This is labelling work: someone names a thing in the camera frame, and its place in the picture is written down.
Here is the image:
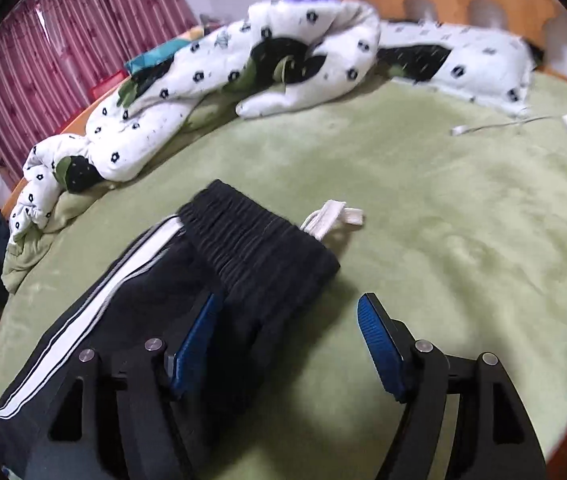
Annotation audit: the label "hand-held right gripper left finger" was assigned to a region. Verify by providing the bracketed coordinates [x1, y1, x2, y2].
[24, 290, 227, 480]

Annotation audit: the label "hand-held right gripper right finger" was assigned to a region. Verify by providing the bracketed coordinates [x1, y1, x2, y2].
[357, 292, 549, 480]

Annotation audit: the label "black pants with white stripes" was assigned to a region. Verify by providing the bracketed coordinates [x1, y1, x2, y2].
[0, 178, 365, 480]

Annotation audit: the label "green bed blanket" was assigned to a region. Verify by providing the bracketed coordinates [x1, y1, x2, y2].
[0, 67, 567, 480]

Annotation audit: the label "red box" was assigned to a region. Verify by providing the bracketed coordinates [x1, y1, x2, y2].
[88, 72, 130, 97]

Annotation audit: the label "teal patterned pillow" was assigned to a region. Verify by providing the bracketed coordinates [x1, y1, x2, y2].
[124, 40, 184, 75]

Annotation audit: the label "white floral quilt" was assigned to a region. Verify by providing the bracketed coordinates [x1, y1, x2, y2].
[8, 0, 537, 246]

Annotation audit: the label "red patterned curtain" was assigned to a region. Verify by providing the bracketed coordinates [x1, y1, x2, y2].
[0, 0, 199, 186]

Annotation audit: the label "white charger cable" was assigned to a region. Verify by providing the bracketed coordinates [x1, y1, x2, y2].
[451, 115, 567, 168]

